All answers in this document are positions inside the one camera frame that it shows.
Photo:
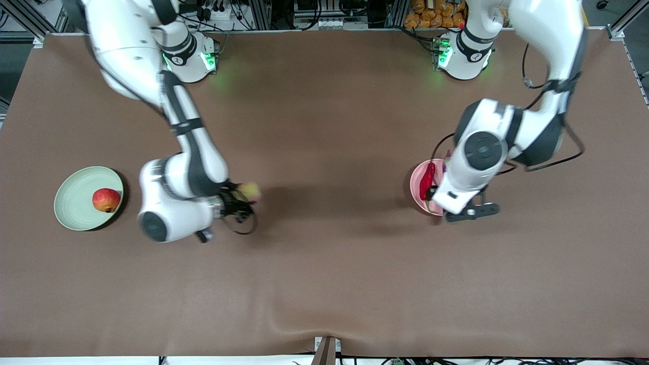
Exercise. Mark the purple eggplant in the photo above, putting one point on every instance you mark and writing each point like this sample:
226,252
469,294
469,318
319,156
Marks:
446,163

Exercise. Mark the white power strip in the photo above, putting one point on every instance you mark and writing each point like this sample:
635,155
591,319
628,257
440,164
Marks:
334,23

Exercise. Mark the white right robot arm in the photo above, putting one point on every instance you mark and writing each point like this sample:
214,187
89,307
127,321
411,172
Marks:
127,50

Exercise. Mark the pink plate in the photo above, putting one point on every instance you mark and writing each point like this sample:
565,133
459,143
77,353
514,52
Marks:
415,185

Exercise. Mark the bag of orange items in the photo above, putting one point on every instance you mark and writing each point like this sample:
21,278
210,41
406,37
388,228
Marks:
436,15

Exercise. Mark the light green plate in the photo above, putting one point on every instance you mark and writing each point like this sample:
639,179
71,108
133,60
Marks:
76,197

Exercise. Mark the aluminium frame post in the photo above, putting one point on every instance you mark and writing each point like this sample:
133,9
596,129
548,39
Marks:
28,20
621,25

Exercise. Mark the brown table cloth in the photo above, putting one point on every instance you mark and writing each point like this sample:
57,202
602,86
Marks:
324,284

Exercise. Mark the red chili pepper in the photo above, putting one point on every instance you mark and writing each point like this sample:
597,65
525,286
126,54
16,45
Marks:
428,177

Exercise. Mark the red apple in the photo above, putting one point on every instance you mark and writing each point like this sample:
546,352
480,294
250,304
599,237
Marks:
106,200

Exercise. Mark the power strip with black plugs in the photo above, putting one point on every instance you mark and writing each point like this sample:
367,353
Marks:
218,15

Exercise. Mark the metal bracket at table edge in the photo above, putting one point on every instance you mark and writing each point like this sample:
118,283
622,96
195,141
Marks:
325,352

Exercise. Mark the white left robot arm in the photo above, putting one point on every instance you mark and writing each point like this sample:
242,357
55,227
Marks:
471,182

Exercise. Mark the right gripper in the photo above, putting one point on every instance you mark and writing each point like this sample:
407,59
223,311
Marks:
231,201

